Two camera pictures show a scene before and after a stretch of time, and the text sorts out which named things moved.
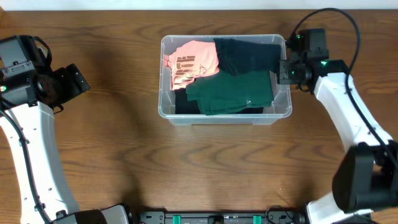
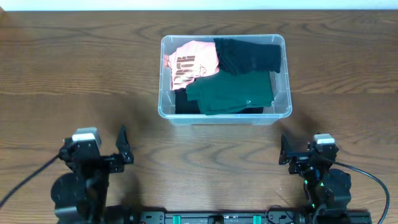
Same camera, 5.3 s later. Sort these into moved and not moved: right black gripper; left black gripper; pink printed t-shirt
Moved: left black gripper; right black gripper
Not moved: pink printed t-shirt
